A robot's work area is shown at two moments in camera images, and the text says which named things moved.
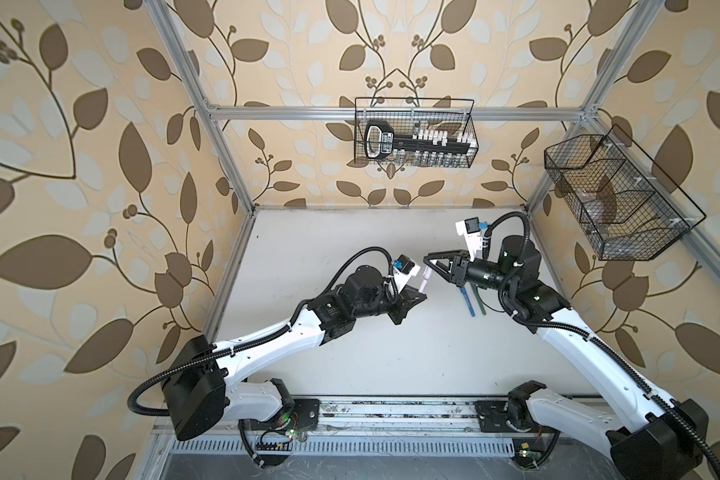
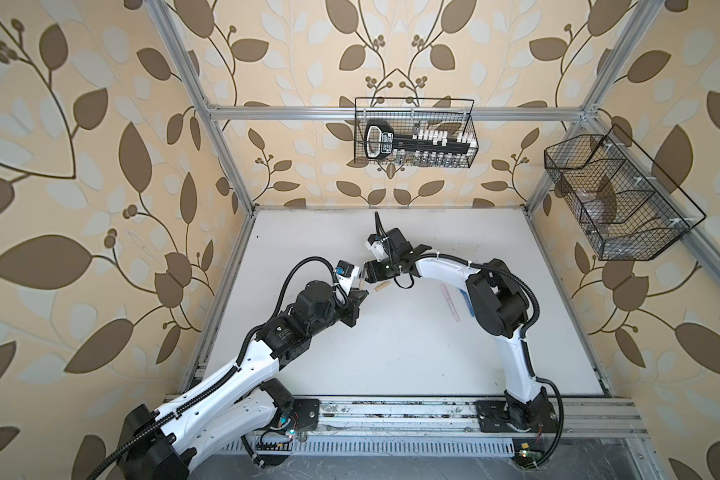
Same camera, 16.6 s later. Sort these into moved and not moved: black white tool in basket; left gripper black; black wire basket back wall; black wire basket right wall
Moved: left gripper black
Not moved: black white tool in basket; black wire basket right wall; black wire basket back wall
